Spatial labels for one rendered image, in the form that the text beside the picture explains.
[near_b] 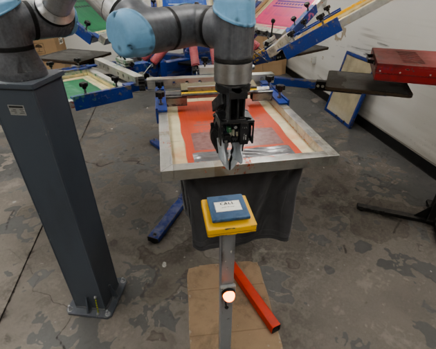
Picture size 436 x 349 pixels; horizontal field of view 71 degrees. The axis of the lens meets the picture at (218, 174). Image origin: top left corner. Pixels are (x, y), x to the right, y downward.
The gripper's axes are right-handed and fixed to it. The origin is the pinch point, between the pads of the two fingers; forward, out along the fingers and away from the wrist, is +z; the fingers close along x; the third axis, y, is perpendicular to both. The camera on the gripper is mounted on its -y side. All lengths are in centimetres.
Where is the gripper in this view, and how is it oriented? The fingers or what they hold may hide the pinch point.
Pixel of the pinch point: (228, 163)
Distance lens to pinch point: 74.1
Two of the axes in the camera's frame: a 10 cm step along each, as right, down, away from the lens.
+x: 9.8, -1.0, 1.5
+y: 1.7, 5.3, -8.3
